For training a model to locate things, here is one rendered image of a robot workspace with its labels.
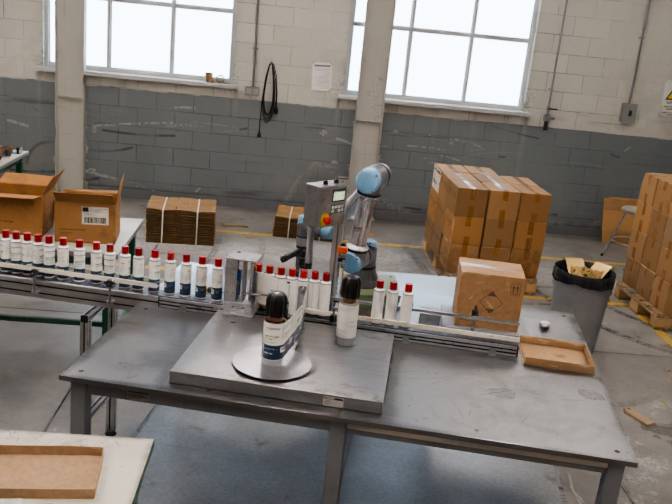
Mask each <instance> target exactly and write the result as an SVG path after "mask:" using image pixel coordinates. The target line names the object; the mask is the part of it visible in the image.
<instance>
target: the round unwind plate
mask: <svg viewBox="0 0 672 504"><path fill-rule="evenodd" d="M261 351H262V346H255V347H250V348H246V349H243V350H241V351H239V352H237V353H236V354H235V355H234V356H233V359H232V363H233V365H234V367H235V368H236V369H237V370H238V371H240V372H242V373H244V374H246V375H248V376H251V377H255V378H259V379H265V380H288V379H294V378H297V377H300V376H303V375H304V374H306V373H307V372H308V371H309V370H310V369H311V362H310V360H309V359H308V358H307V357H306V356H305V355H303V354H302V353H300V352H298V351H295V350H292V349H290V350H289V351H288V352H287V354H286V355H285V356H284V358H283V361H284V362H283V364H282V365H280V366H267V365H264V364H262V363H261V361H260V360H261Z"/></svg>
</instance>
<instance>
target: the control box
mask: <svg viewBox="0 0 672 504"><path fill-rule="evenodd" d="M333 182H334V180H328V184H329V185H328V186H323V181H320V182H312V183H307V184H306V195H305V206H304V217H303V224H305V225H308V226H311V227H314V228H317V229H319V228H324V227H329V226H335V225H340V224H343V219H344V212H339V213H333V214H330V212H331V205H337V204H343V203H344V209H345V200H344V201H337V202H332V196H333V190H336V189H343V188H346V190H347V186H346V184H344V183H339V184H338V185H336V184H333ZM326 217H331V223H330V224H329V225H325V223H324V222H323V219H324V218H326Z"/></svg>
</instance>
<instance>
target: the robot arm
mask: <svg viewBox="0 0 672 504"><path fill-rule="evenodd" d="M391 177H392V174H391V170H390V168H389V167H388V166H387V165H385V164H383V163H376V164H373V165H371V166H369V167H366V168H364V169H363V170H361V171H360V172H359V173H358V175H357V177H356V186H357V190H356V191H355V192H354V193H353V194H352V195H351V196H350V197H349V198H348V199H347V203H346V212H345V222H344V224H345V223H346V222H347V221H348V220H349V219H350V217H351V216H352V215H353V214H354V213H355V217H354V221H353V226H352V230H351V235H350V239H349V241H347V242H346V243H345V244H347V246H348V252H347V254H346V255H345V258H346V260H345V265H344V271H345V272H347V273H350V274H353V275H357V276H359V277H360V279H361V287H371V286H375V285H377V280H378V275H377V271H376V261H377V248H378V247H377V241H375V240H373V239H369V238H368V235H369V231H370V227H371V222H372V218H373V213H374V209H375V205H376V200H377V199H378V198H380V197H381V193H382V189H383V187H384V186H386V185H387V184H388V183H389V182H390V180H391ZM303 217H304V214H301V215H299V217H298V223H297V236H296V248H297V249H295V250H293V251H291V252H289V253H287V254H284V255H282V256H281V257H280V261H281V262H282V263H283V262H286V261H288V260H289V259H291V258H293V257H295V256H296V263H295V267H296V277H297V278H299V277H300V270H301V269H303V268H304V269H311V267H312V265H311V266H310V267H307V266H305V264H304V262H305V256H306V245H307V235H308V225H305V224H303ZM314 236H316V237H320V238H323V239H332V236H333V226H329V227H324V228H319V229H317V228H315V232H314ZM304 249H305V250H304ZM299 267H300V269H299Z"/></svg>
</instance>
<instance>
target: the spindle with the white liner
mask: <svg viewBox="0 0 672 504"><path fill-rule="evenodd" d="M360 291H361V279H360V277H359V276H357V275H353V274H349V275H345V276H344V277H343V280H342V285H341V296H342V297H343V299H341V300H340V301H339V309H338V318H337V328H336V339H335V343H336V344H338V345H340V346H345V347H349V346H353V345H355V343H356V342H355V338H356V329H357V320H358V311H359V302H358V301H357V299H358V298H359V297H360Z"/></svg>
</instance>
